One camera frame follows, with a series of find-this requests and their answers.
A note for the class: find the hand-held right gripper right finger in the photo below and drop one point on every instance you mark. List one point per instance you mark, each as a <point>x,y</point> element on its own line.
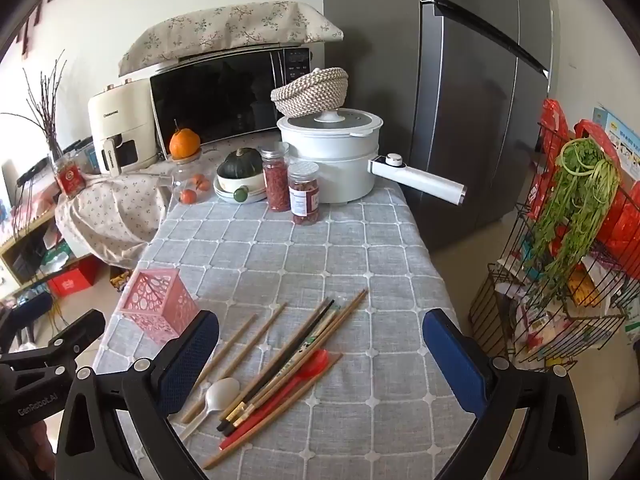
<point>452,360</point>

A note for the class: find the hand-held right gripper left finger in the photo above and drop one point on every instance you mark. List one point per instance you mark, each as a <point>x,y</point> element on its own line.
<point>192,352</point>

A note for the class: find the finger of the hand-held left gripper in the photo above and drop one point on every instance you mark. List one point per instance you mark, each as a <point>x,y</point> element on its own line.
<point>80,332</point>
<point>30,307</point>

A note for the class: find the wooden chopstick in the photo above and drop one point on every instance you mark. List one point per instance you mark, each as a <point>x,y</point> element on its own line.
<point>250,347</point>
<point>345,312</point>
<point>230,347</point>
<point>280,407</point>

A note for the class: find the white plastic spoon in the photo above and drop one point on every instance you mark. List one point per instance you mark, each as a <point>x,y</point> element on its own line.
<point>223,391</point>

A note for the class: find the pink perforated utensil holder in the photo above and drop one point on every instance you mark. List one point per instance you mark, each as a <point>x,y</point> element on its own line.
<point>150,305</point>

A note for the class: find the black chopstick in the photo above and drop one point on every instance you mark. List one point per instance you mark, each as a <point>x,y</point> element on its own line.
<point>290,347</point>
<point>298,347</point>

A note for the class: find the red plastic spoon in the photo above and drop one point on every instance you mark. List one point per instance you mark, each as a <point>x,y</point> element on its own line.
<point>316,364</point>

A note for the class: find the red box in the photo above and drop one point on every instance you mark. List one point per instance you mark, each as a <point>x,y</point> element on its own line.
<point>75,282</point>

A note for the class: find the wooden shelf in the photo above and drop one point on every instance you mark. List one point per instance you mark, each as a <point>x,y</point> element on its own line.
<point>10,252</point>

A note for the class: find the floral draped cloth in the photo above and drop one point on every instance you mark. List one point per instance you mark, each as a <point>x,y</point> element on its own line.
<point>110,210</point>

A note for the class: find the red labelled jar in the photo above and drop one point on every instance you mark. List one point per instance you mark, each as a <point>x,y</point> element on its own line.
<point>67,180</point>

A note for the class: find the grey checked tablecloth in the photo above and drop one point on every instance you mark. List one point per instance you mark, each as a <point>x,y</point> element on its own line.
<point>350,270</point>

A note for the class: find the small tangerine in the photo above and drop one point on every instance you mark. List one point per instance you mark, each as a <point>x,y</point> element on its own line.
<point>201,183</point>
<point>187,196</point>

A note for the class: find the green lime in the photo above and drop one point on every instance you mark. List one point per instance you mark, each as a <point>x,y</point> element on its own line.
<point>240,194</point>

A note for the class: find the white bowl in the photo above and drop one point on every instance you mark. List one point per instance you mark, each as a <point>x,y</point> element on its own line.
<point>225,184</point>

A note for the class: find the clear glass jar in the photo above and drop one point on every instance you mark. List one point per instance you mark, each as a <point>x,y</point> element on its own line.
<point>186,172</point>

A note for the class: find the jar of goji berries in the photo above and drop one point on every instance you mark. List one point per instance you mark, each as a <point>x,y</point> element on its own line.
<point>277,185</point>

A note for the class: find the jar of dried red fruit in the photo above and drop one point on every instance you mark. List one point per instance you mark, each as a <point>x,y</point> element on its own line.
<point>304,195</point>

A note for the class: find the dark green squash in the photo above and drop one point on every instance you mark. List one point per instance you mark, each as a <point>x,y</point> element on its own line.
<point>242,162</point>

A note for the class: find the dry twigs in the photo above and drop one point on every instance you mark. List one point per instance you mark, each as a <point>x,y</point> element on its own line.
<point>47,110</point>

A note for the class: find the green leafy herbs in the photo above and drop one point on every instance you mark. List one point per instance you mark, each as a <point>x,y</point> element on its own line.
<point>575,200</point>

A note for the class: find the large orange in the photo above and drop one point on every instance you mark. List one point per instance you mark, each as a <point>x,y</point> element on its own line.
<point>184,144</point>

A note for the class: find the cream air fryer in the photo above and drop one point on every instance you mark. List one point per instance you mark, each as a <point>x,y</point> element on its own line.
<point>125,110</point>

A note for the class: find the red plastic bag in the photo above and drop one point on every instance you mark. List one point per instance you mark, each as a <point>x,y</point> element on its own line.
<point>612,210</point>
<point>550,125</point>

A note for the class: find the white electric pot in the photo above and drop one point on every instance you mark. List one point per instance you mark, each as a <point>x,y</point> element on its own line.
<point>325,170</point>

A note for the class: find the grey refrigerator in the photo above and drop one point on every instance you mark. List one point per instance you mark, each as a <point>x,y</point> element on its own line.
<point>450,110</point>

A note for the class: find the black microwave oven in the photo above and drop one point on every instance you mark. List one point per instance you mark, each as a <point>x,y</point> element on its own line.
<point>215,100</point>

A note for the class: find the floral microwave cover cloth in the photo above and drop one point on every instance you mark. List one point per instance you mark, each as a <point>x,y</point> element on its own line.
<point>225,30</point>

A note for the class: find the wall poster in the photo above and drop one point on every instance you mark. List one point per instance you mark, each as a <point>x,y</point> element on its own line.
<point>620,135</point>

